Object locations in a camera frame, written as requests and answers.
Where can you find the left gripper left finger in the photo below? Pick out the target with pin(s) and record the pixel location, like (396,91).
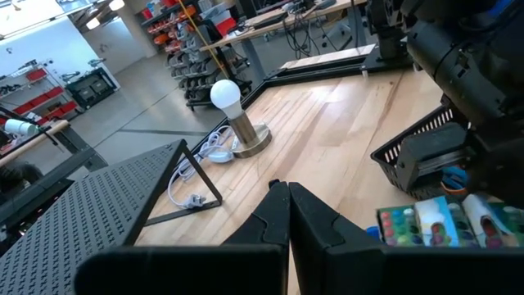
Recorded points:
(229,262)

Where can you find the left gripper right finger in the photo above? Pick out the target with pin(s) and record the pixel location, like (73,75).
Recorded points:
(368,266)

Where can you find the teal rubber band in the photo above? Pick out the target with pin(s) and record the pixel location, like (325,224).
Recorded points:
(453,177)

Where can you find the watercolour paint set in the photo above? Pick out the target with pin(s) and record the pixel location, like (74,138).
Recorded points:
(491,223)
(399,225)

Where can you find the black plastic slotted basket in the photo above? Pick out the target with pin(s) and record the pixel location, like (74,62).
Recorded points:
(393,164)

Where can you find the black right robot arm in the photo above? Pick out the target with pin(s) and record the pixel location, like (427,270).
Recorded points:
(462,57)

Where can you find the wooden top side desk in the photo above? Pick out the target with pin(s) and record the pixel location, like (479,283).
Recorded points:
(32,141)

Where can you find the wooden top work desk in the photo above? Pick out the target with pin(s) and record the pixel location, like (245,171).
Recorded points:
(278,24)

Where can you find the table lamp with white bulb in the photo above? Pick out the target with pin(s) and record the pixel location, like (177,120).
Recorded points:
(241,127)

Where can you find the black perforated metal riser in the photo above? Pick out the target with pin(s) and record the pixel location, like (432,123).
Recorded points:
(82,221)

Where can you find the black rack with grey bins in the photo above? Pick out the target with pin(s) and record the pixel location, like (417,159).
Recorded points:
(196,69)

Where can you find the black tool cart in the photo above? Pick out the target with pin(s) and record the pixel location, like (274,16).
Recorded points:
(92,90)

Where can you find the person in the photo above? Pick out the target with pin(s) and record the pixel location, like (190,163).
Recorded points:
(16,178)

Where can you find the red storage bin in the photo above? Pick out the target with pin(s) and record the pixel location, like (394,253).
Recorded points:
(226,26)

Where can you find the shelf with orange bins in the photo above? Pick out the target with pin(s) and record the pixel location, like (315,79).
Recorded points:
(168,28)

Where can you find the white spot lamp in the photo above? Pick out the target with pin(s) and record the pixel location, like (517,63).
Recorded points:
(20,128)

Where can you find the white shelf with red bins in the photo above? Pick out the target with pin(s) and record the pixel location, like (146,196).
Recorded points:
(37,100)

